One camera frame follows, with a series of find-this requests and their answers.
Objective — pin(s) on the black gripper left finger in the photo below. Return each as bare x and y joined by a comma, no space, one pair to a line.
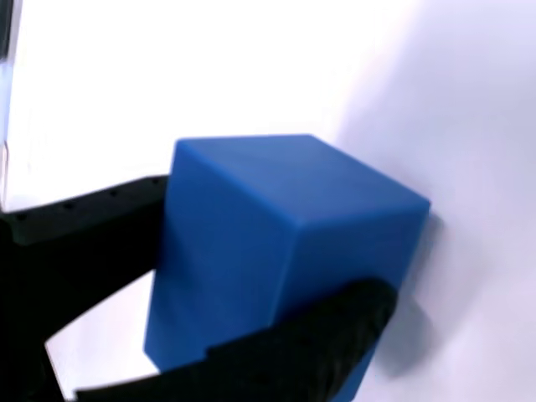
79,255

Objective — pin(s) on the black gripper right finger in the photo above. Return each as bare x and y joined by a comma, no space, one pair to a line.
293,360

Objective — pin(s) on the blue block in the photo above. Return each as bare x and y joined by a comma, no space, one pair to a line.
234,251

